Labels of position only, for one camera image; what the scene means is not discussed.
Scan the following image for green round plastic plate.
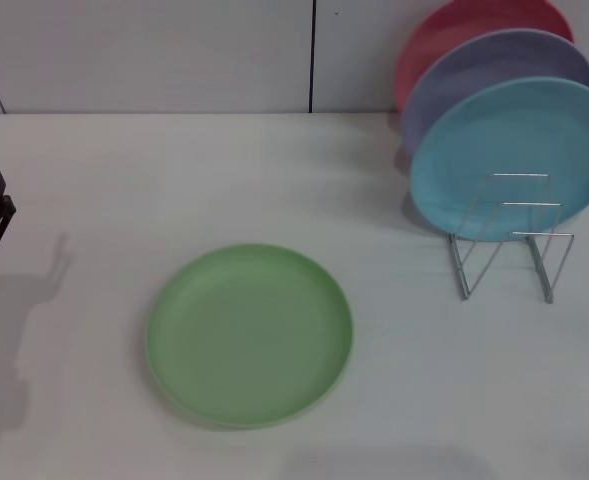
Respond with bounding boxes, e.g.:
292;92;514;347
145;243;355;431

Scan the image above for pink round plate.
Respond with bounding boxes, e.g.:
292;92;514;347
393;0;575;114

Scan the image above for light blue round plate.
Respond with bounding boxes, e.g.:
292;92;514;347
408;75;589;242

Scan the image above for purple round plate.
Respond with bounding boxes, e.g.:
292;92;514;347
401;28;589;159

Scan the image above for silver wire plate rack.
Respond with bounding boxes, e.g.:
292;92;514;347
447;172;575;305

